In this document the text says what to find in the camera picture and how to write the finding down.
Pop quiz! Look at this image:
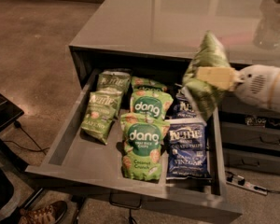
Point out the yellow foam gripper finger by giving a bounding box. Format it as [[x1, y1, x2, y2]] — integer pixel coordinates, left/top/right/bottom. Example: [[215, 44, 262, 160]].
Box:
[[196, 67, 240, 91]]

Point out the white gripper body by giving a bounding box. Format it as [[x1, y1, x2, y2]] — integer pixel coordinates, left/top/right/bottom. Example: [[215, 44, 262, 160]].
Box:
[[234, 64, 280, 110]]

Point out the green jalapeno chip bag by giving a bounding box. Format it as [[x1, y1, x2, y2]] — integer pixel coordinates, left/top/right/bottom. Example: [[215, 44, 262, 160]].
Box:
[[182, 31, 230, 121]]

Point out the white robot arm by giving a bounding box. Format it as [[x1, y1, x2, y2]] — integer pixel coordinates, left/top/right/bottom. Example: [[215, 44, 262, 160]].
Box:
[[196, 64, 280, 113]]

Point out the grey counter cabinet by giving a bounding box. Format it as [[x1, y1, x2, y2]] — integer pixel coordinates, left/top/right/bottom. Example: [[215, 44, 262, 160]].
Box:
[[70, 0, 280, 84]]

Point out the middle green Dang chip bag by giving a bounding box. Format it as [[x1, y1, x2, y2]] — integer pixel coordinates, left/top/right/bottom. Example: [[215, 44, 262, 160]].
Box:
[[130, 90, 174, 119]]

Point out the green dang chip bag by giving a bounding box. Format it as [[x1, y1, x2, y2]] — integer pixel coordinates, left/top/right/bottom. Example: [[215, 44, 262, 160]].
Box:
[[120, 113, 170, 181], [130, 90, 174, 119], [131, 77, 167, 92]]

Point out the back green Dang chip bag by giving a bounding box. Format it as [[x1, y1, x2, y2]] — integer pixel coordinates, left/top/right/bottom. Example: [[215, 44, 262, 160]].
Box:
[[131, 77, 167, 92]]

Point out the front blue Kettle chip bag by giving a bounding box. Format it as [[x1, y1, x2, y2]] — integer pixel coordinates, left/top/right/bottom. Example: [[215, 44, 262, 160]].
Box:
[[164, 119, 211, 179]]

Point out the front green Dang chip bag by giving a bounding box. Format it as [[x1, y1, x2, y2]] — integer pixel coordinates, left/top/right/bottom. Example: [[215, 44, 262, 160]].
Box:
[[120, 113, 170, 181]]

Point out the back green Kettle chip bag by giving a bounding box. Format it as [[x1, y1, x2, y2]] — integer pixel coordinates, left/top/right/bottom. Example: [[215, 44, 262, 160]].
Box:
[[97, 69, 131, 93]]

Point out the green kettle chip bag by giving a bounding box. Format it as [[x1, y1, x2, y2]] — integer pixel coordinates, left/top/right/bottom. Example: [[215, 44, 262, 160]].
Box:
[[97, 69, 131, 93], [81, 91, 121, 145]]

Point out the middle green Kettle chip bag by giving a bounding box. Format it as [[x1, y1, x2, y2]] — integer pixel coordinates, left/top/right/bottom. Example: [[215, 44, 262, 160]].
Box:
[[81, 91, 121, 145]]

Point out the open grey top drawer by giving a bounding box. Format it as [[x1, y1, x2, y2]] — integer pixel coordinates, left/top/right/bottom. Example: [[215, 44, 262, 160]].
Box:
[[26, 69, 242, 224]]

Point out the white power strip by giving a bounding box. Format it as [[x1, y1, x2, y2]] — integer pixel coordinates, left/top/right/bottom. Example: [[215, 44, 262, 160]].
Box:
[[226, 175, 268, 196]]

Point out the brown laced shoe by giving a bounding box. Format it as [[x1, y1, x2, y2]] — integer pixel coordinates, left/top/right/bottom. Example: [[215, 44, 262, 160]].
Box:
[[18, 201, 67, 224]]

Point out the black drawer handle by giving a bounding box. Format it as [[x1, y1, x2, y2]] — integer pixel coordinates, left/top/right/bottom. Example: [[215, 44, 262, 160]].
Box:
[[109, 192, 142, 210]]

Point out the black floor cable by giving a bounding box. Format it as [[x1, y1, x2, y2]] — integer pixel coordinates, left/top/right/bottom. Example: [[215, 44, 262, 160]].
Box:
[[2, 120, 50, 156]]

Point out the black chair frame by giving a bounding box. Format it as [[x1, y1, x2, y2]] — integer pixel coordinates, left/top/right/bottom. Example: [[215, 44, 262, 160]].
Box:
[[0, 91, 48, 224]]

